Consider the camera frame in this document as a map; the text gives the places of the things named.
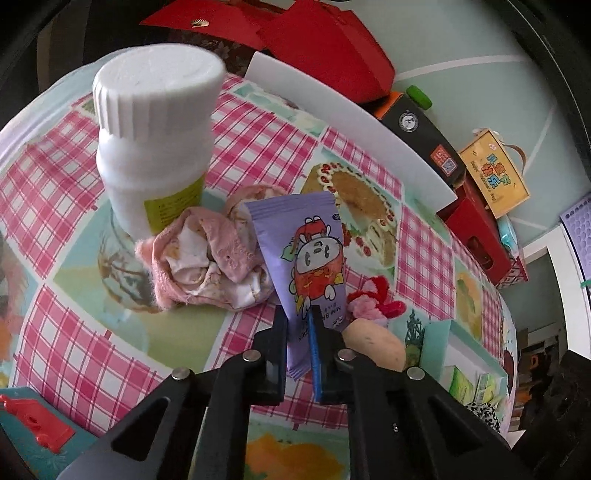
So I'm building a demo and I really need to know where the teal plastic toy box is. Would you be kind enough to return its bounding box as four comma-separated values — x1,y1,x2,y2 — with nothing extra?
1,387,97,479

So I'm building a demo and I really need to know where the white tray with teal rim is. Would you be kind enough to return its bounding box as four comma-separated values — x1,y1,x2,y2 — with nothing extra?
420,320,509,434

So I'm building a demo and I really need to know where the leopard print cloth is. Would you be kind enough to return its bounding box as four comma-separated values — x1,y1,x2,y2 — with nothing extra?
466,402,500,432

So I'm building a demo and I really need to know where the beige plush toy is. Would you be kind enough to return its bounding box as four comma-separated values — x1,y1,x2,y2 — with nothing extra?
342,318,406,372

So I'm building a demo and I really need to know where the white shelf unit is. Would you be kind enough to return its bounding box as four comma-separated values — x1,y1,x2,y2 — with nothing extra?
523,224,590,359

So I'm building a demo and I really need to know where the flat red gift box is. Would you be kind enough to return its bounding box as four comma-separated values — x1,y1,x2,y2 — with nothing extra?
139,0,293,52

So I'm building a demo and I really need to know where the yellow cartoon gift box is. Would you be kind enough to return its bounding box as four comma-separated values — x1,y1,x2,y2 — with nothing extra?
460,128,531,219

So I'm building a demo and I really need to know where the red carton box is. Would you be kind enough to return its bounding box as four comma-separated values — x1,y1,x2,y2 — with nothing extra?
438,174,512,286

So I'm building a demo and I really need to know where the purple perforated basket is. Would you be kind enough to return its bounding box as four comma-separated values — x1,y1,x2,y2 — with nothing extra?
560,193,591,286

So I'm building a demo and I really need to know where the red patterned storage basket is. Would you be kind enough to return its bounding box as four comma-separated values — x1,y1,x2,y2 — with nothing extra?
496,251,529,290

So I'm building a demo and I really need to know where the large red gift bag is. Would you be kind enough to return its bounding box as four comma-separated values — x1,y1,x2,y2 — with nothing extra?
257,1,394,104

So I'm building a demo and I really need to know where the green dumbbell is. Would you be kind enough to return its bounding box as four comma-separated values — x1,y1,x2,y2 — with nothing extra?
406,85,433,111

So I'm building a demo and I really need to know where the white plastic medicine bottle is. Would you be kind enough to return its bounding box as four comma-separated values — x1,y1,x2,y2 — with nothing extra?
93,44,226,240

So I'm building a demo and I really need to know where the pink floral cloth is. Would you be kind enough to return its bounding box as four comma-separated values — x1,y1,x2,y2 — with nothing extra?
135,184,286,312

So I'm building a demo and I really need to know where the purple cartoon snack pouch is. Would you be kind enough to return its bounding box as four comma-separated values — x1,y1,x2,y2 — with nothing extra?
245,191,346,379

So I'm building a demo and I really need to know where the black box with gauge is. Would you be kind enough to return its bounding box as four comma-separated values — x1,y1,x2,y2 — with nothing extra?
374,91,466,190

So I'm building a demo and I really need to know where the blue wet wipes pack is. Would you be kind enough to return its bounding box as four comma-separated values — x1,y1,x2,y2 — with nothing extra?
497,215,519,256

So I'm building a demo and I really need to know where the checkered cake-print tablecloth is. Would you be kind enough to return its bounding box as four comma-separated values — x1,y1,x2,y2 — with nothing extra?
1,44,512,479

